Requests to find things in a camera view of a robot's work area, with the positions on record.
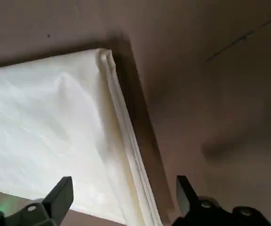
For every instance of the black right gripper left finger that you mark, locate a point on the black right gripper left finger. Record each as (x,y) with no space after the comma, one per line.
(55,204)

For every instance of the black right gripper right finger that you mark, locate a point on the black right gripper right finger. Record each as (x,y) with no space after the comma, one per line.
(188,200)

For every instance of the cream tablecloth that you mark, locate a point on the cream tablecloth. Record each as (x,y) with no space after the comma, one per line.
(50,122)

